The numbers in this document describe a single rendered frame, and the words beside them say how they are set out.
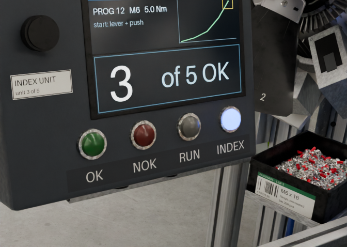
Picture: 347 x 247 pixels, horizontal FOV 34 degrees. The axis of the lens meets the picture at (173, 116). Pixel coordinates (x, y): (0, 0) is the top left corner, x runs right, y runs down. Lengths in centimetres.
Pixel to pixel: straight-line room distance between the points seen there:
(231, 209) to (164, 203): 191
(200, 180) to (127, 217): 51
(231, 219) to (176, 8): 30
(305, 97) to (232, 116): 77
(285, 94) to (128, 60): 71
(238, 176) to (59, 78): 31
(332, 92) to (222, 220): 58
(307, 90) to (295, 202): 37
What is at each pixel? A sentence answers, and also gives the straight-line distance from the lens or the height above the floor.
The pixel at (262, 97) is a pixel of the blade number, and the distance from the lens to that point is 117.
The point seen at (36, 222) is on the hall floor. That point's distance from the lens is 247.
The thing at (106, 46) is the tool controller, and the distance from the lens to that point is 49.
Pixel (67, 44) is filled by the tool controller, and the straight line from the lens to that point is 47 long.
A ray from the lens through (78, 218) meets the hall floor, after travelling 248.
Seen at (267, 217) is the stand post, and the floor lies 49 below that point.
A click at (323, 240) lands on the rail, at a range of 89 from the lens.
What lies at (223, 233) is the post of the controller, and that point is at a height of 93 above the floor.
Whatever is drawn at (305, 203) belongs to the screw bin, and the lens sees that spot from 102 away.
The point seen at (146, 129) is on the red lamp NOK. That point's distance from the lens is 50.
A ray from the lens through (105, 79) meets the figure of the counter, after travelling 49.
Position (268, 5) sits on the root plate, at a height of 111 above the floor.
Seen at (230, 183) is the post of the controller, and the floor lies 100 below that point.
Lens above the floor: 132
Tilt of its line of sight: 22 degrees down
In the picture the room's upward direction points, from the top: 5 degrees clockwise
